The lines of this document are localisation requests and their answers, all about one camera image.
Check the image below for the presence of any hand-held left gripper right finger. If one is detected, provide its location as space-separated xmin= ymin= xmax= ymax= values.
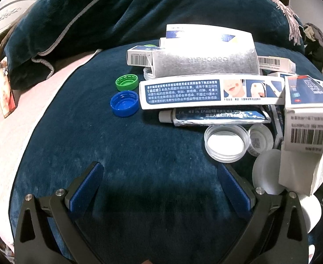
xmin=217 ymin=163 xmax=310 ymax=264

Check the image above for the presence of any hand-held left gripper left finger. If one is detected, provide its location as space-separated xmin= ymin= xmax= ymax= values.
xmin=14 ymin=161 xmax=104 ymax=264

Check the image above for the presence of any silver box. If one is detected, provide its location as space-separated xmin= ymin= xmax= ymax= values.
xmin=152 ymin=47 xmax=261 ymax=78

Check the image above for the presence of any group of white bottle caps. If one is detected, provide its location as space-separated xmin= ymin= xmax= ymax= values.
xmin=204 ymin=124 xmax=323 ymax=234

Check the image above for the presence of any plain white barcode box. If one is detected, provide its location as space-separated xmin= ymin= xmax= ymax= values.
xmin=278 ymin=150 xmax=323 ymax=196

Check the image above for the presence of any blue white ointment tube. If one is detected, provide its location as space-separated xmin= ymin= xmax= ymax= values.
xmin=158 ymin=107 xmax=273 ymax=127

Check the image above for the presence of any silver foil strip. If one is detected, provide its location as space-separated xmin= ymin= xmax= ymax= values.
xmin=270 ymin=105 xmax=285 ymax=147

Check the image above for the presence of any dark blue plush blanket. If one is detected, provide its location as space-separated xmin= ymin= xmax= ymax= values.
xmin=0 ymin=41 xmax=323 ymax=264

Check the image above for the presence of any blue bottle cap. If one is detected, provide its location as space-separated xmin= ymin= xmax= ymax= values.
xmin=110 ymin=91 xmax=139 ymax=118

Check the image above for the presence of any white box dark blue face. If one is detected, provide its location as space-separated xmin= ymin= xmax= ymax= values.
xmin=284 ymin=75 xmax=323 ymax=154

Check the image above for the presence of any long white box blue label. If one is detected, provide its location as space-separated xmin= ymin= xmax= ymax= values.
xmin=139 ymin=76 xmax=286 ymax=110

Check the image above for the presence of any photo card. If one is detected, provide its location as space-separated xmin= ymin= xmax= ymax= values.
xmin=0 ymin=56 xmax=17 ymax=119

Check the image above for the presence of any small white barcode box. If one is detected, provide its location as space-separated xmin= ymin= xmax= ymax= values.
xmin=127 ymin=45 xmax=162 ymax=67

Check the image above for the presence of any brown cloth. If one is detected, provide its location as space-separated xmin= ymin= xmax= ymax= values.
xmin=0 ymin=19 xmax=27 ymax=69

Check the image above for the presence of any pile of clothes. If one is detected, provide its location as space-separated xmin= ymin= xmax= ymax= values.
xmin=303 ymin=23 xmax=323 ymax=70

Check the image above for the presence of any dark blue piped quilt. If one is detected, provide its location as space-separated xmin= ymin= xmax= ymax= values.
xmin=6 ymin=0 xmax=306 ymax=88

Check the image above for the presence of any white embroidered bedding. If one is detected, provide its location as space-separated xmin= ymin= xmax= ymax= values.
xmin=0 ymin=0 xmax=65 ymax=53

